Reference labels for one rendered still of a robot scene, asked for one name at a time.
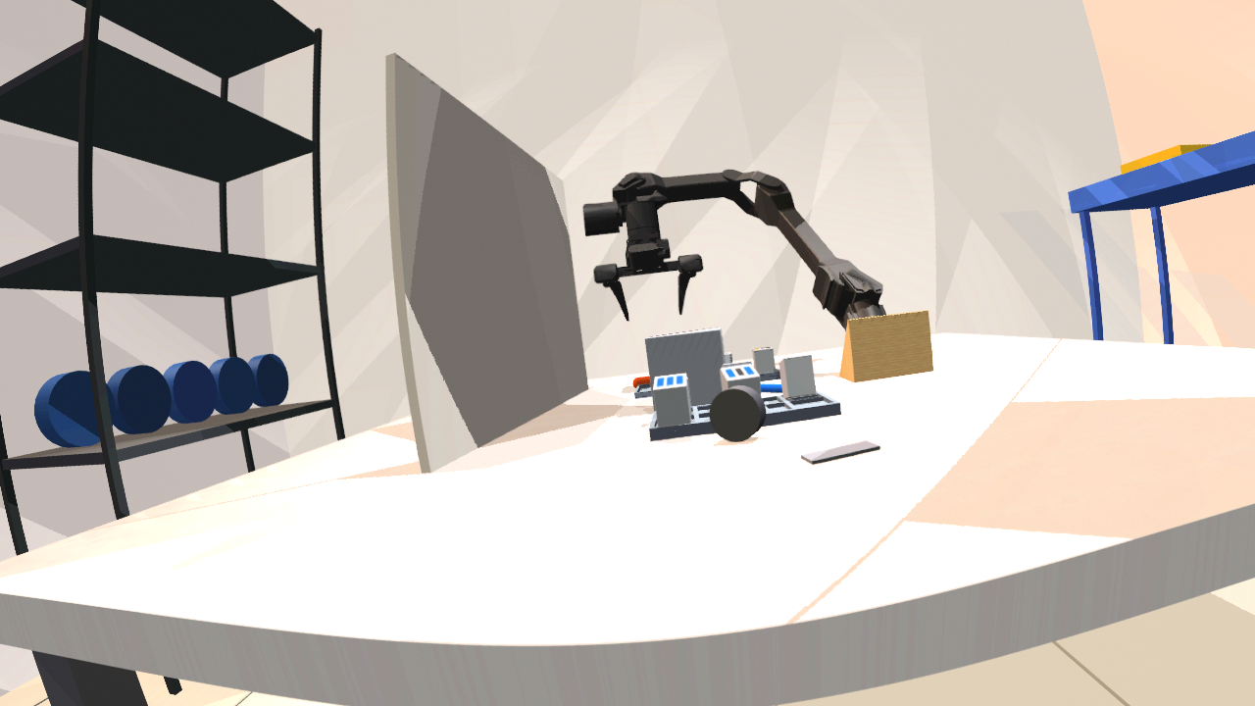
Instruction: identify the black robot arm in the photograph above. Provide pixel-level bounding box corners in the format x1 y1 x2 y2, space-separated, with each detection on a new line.
584 171 887 334

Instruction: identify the dark grey short cylinder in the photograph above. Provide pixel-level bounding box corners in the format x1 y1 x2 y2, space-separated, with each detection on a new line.
710 385 766 441

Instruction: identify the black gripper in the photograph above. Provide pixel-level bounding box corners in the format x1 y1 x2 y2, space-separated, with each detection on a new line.
594 227 703 321

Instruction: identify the white rectangular block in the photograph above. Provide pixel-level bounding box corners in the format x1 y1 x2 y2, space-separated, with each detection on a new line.
645 327 725 413

